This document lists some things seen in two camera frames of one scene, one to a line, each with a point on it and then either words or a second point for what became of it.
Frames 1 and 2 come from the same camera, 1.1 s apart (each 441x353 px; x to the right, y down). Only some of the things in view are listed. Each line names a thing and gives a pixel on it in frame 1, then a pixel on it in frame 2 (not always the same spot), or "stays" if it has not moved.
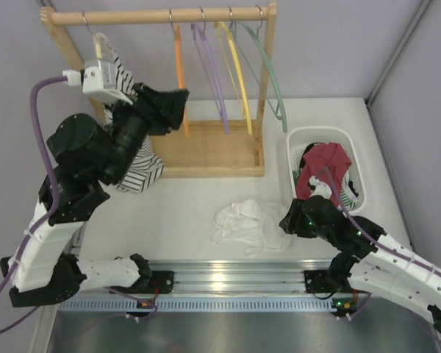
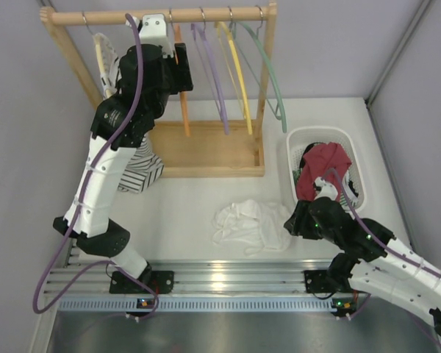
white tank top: (257, 226) stays
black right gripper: (292, 222) stays
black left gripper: (147, 107) → (183, 67)
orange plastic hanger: (181, 69) stays
